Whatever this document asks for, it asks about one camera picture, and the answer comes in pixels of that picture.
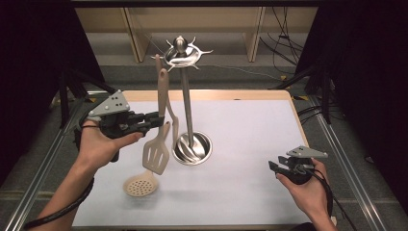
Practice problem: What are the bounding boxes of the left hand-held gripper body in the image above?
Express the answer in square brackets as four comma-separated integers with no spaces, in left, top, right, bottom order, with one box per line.
[87,90,149,140]

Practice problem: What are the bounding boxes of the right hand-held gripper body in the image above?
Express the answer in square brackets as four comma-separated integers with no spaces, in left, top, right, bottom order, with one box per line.
[281,145,329,186]

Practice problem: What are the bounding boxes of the beige solid turner spatula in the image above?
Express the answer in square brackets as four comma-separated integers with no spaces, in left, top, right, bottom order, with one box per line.
[154,53,181,150]

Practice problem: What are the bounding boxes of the beige slotted turner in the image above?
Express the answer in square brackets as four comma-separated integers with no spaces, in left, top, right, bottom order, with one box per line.
[141,67,171,176]

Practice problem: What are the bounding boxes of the steel utensil rack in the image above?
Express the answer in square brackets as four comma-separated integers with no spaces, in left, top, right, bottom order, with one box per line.
[150,35,215,167]

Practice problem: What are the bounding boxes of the beige perforated skimmer spoon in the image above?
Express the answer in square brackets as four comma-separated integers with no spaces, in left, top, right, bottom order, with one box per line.
[123,120,172,197]

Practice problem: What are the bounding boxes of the person's left hand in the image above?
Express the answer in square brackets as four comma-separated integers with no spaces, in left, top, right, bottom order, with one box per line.
[77,120,144,171]

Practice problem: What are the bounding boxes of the person's right hand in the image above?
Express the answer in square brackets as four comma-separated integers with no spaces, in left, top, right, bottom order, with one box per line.
[275,159,332,221]

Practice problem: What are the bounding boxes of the white table mat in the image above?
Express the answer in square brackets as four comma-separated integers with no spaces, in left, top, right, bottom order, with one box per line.
[71,99,312,227]

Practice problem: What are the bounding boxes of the black tripod stand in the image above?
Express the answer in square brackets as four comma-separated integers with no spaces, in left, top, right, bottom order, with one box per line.
[57,65,119,129]
[268,61,333,124]

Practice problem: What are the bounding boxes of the light wooden shelf unit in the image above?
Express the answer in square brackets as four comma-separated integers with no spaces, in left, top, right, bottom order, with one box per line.
[75,7,319,64]

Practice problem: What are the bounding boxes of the black curtain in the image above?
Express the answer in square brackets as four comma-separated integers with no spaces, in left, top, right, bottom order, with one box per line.
[294,0,408,206]
[0,0,107,189]

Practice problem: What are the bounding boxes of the black floor cables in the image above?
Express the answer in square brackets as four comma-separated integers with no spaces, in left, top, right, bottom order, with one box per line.
[296,102,345,124]

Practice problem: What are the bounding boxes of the right hand-held gripper black cable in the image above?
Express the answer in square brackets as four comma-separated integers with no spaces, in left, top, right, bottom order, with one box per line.
[301,167,359,231]

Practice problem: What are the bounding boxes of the aluminium floor rail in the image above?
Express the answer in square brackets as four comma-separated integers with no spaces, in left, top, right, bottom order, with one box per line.
[3,97,86,231]
[308,95,384,231]

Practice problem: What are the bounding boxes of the white floor cable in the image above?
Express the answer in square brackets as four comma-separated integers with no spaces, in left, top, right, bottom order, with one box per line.
[208,63,284,82]

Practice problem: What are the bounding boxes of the black floor cable bundle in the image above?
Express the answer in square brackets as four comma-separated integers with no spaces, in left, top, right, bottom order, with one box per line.
[259,7,306,76]

